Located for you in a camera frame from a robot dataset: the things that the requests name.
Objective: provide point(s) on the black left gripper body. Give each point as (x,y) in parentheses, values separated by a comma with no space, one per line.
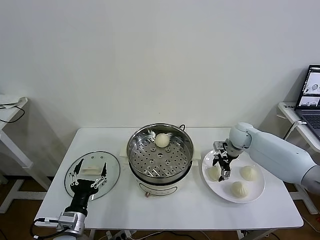
(83,190)

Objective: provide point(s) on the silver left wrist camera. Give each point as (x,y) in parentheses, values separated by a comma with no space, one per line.
(67,217)

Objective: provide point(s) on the cream electric cooker pot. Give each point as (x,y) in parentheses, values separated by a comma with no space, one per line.
(160,187)

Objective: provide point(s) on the white steamed baozi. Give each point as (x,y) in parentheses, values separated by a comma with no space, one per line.
(238,190)
(213,173)
(248,173)
(162,140)

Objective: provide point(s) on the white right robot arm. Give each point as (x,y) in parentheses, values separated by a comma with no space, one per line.
(270,147)

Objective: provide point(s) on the handwritten paper label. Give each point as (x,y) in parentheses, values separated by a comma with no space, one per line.
(288,106)

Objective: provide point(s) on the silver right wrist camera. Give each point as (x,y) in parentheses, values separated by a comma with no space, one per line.
(219,145)

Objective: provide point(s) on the white power strip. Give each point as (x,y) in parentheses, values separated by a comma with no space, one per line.
(120,235)

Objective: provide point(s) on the perforated steel steamer basket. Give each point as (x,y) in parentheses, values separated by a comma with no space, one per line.
(160,160)

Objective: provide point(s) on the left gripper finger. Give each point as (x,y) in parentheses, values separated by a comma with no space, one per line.
(79,167)
(103,170)

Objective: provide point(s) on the white side table with cloth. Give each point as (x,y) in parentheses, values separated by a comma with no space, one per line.
(7,115)

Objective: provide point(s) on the white cloth bag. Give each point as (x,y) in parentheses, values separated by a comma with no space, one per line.
(10,100)

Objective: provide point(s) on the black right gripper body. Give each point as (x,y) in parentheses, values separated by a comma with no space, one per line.
(225,162)

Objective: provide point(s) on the round glass lid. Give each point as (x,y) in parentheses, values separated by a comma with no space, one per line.
(110,160)

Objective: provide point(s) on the round white plate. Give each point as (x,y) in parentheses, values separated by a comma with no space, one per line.
(250,195)

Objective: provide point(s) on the white side table with laptop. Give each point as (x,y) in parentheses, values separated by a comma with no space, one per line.
(286,113)

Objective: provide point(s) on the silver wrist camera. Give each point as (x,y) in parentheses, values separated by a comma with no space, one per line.
(219,145)
(67,217)

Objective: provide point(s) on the dark grey laptop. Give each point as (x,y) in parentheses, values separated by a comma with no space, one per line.
(310,105)

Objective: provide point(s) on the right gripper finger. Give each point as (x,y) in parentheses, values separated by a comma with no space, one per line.
(216,157)
(227,173)

